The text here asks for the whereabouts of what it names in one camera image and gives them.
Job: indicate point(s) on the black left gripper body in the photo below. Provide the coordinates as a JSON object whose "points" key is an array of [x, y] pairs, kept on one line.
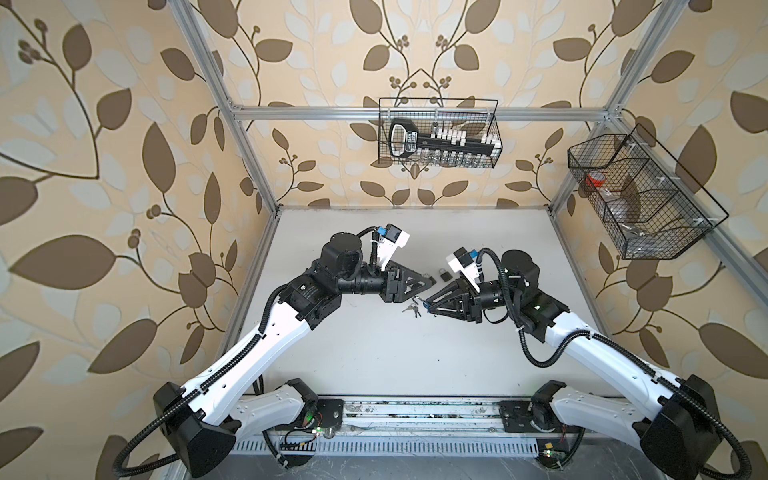
{"points": [[390, 290]]}

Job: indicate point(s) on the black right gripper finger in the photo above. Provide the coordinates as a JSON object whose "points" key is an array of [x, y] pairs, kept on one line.
{"points": [[453, 312], [451, 294]]}

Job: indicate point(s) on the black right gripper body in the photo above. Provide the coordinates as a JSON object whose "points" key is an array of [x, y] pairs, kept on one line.
{"points": [[473, 305]]}

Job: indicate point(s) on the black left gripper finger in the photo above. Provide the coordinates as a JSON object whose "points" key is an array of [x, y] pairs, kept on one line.
{"points": [[416, 286], [411, 277]]}

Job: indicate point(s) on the small black padlock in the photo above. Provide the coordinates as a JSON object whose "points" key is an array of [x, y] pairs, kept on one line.
{"points": [[444, 275]]}

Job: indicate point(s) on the medium padlock key bunch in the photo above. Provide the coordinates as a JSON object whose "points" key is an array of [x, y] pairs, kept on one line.
{"points": [[414, 309]]}

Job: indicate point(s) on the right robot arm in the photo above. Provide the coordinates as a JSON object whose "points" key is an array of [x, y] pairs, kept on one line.
{"points": [[671, 420]]}

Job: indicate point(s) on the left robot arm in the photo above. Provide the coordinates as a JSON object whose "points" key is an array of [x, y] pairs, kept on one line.
{"points": [[203, 418]]}

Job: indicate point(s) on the black socket holder tool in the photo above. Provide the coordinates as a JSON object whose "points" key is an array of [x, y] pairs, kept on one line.
{"points": [[405, 139]]}

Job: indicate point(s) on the red item in basket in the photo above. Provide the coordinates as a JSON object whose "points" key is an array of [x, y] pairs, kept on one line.
{"points": [[595, 179]]}

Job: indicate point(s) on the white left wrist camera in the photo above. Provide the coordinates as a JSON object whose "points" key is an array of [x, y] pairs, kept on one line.
{"points": [[386, 240]]}

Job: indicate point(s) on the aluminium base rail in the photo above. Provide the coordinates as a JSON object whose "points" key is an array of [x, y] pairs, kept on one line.
{"points": [[444, 427]]}

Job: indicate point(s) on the black wire basket back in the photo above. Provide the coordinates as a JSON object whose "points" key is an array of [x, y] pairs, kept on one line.
{"points": [[475, 116]]}

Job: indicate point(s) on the black wire basket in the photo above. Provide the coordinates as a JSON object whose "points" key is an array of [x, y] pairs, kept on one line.
{"points": [[652, 205], [475, 116]]}

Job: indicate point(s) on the black wire basket right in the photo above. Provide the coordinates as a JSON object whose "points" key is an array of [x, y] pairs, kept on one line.
{"points": [[652, 205]]}

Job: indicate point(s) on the aluminium frame corner post right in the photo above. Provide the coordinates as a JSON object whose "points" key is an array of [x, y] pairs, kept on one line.
{"points": [[607, 45]]}

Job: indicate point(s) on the aluminium frame corner post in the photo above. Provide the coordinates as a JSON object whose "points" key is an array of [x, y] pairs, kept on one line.
{"points": [[184, 16], [607, 45]]}

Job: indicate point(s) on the aluminium frame corner post left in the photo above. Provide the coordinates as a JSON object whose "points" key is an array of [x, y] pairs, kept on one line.
{"points": [[184, 16]]}

